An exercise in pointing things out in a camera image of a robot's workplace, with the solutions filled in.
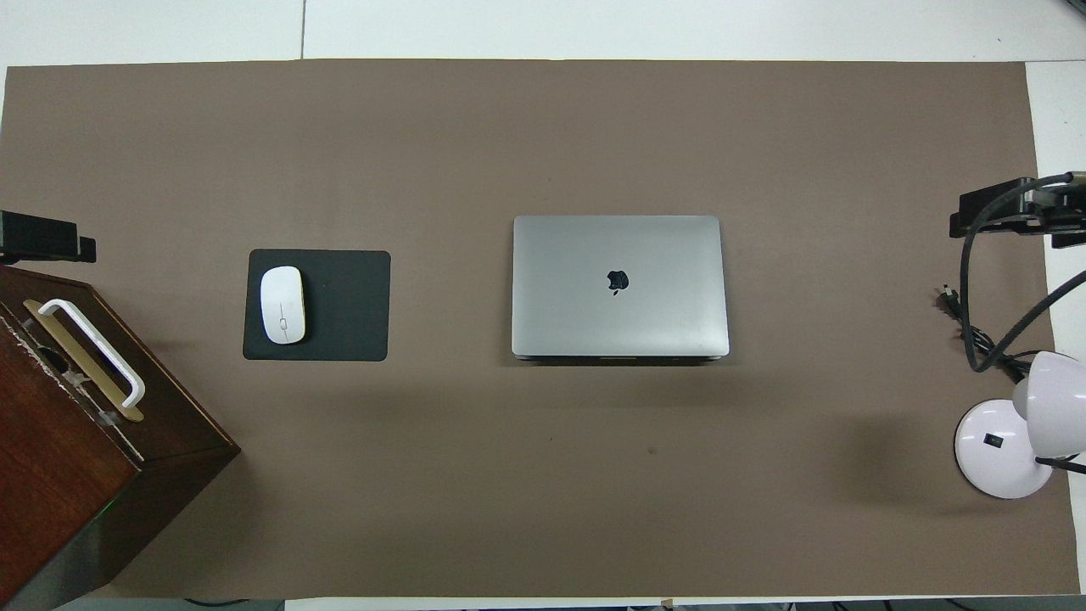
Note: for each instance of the white computer mouse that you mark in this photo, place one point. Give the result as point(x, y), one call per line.
point(282, 304)

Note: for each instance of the silver grey laptop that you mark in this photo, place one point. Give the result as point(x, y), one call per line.
point(662, 288)

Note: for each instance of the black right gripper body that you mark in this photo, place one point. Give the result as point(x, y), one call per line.
point(1001, 212)

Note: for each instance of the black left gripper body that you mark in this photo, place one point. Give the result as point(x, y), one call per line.
point(38, 236)

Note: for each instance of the white desk lamp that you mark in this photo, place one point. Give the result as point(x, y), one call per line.
point(988, 458)

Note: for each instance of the black mouse pad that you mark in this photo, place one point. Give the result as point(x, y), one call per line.
point(348, 305)

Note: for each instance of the brown paper table cover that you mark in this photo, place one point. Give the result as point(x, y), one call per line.
point(543, 492)

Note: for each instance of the dark brown wooden box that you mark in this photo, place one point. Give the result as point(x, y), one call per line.
point(68, 492)

